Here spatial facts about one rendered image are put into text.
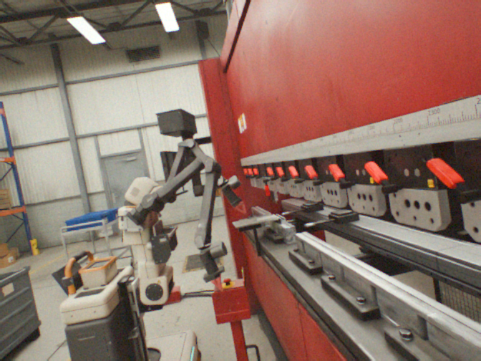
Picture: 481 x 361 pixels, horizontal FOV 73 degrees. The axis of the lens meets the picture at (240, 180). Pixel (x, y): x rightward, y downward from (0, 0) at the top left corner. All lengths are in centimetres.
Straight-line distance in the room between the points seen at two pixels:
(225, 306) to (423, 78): 123
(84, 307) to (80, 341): 18
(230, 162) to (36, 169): 807
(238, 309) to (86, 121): 874
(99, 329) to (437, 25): 189
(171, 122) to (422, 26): 256
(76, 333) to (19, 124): 898
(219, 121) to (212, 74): 41
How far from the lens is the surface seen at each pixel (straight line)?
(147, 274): 200
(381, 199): 86
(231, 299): 157
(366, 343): 94
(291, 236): 184
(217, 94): 292
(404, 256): 136
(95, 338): 203
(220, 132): 286
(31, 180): 1047
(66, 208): 1012
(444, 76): 65
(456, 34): 63
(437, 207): 69
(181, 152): 225
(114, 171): 952
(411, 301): 92
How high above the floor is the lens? 137
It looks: 3 degrees down
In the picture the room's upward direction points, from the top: 10 degrees counter-clockwise
